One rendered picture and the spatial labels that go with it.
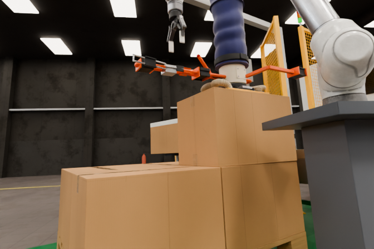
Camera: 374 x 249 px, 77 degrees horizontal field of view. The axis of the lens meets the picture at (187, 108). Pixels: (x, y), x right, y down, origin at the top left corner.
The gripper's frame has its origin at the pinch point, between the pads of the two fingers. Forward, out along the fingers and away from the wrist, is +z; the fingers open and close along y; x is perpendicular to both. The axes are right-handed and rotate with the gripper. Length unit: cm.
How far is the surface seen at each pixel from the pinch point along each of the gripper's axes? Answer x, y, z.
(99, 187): 44, -21, 71
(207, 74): -18.7, -2.9, 15.4
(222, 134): -15, -18, 52
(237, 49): -38.8, -7.9, -1.8
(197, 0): -142, 184, -189
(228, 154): -17, -18, 62
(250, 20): -266, 190, -188
